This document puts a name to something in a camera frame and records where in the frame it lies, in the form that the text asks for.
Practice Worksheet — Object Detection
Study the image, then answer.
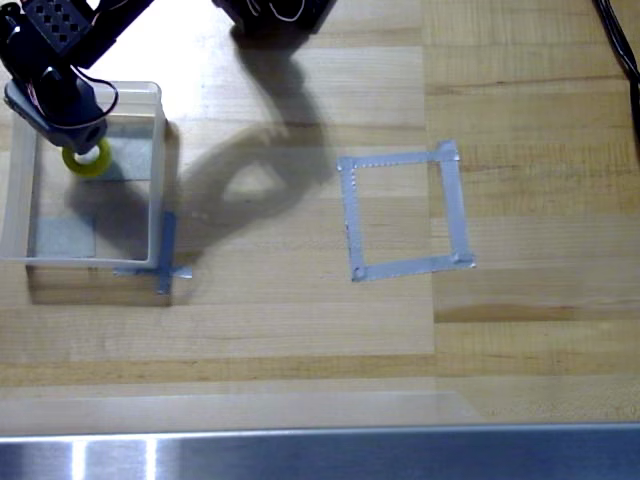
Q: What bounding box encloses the clear plastic container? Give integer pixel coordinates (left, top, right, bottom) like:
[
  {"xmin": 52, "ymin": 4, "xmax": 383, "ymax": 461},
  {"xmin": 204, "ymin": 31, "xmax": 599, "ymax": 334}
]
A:
[{"xmin": 0, "ymin": 79, "xmax": 167, "ymax": 266}]

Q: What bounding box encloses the shiny metal rail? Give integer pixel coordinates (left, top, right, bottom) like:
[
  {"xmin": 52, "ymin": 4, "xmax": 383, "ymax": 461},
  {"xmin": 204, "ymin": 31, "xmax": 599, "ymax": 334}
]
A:
[{"xmin": 0, "ymin": 423, "xmax": 640, "ymax": 480}]

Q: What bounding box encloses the grey tape patch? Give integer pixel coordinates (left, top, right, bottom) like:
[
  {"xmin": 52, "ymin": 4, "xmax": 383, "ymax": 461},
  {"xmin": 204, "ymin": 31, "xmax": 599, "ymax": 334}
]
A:
[
  {"xmin": 102, "ymin": 124, "xmax": 153, "ymax": 183},
  {"xmin": 33, "ymin": 216, "xmax": 97, "ymax": 260}
]

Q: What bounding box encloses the black cable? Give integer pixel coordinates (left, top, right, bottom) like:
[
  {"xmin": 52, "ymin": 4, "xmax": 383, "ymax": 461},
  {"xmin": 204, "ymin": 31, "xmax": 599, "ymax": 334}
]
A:
[
  {"xmin": 592, "ymin": 0, "xmax": 640, "ymax": 161},
  {"xmin": 603, "ymin": 0, "xmax": 640, "ymax": 76}
]

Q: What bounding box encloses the yellow ring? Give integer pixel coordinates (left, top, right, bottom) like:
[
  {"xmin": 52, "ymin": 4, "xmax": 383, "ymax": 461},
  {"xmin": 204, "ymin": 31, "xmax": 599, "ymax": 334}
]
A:
[{"xmin": 61, "ymin": 139, "xmax": 114, "ymax": 179}]

